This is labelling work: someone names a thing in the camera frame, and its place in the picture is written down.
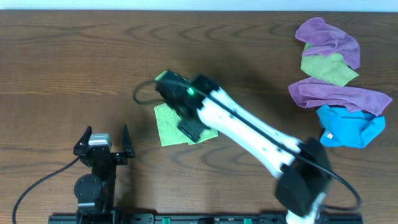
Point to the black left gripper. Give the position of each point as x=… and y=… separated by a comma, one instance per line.
x=122, y=159

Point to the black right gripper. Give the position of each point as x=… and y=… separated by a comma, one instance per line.
x=190, y=132

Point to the light green microfiber cloth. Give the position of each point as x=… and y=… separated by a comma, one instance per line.
x=167, y=126

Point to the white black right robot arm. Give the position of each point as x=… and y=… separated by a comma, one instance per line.
x=301, y=184

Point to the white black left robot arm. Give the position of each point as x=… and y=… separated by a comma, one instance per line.
x=95, y=191

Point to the lower purple cloth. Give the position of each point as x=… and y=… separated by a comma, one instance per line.
x=312, y=92

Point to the purple cloth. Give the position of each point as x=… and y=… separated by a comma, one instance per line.
x=312, y=92
x=325, y=39

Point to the olive green cloth in pile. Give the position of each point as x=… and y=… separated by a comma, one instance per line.
x=331, y=69

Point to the upper purple cloth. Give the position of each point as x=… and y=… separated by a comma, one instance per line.
x=325, y=39

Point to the blue cloth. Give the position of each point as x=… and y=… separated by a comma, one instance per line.
x=343, y=128

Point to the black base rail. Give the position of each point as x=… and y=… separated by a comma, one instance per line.
x=147, y=218

